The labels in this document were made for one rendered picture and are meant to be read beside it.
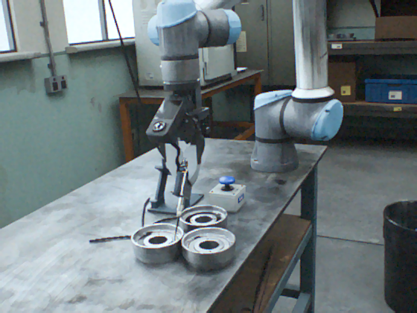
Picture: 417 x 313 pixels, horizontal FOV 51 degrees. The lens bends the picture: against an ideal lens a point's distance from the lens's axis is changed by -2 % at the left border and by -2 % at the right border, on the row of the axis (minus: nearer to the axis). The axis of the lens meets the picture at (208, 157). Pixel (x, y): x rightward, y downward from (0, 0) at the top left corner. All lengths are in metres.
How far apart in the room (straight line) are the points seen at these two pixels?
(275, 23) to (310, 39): 3.48
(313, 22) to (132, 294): 0.79
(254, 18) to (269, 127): 3.49
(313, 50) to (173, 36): 0.48
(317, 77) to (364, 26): 3.55
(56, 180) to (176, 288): 2.19
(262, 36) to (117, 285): 4.08
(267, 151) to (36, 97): 1.75
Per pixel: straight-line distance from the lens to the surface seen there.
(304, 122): 1.24
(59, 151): 2.93
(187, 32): 0.85
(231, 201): 1.07
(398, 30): 4.19
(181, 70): 0.85
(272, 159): 1.33
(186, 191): 0.91
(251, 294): 1.22
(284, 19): 4.66
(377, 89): 4.30
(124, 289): 0.83
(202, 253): 0.83
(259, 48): 4.75
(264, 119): 1.32
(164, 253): 0.87
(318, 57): 1.22
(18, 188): 2.73
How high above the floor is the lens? 1.24
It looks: 17 degrees down
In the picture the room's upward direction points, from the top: 3 degrees counter-clockwise
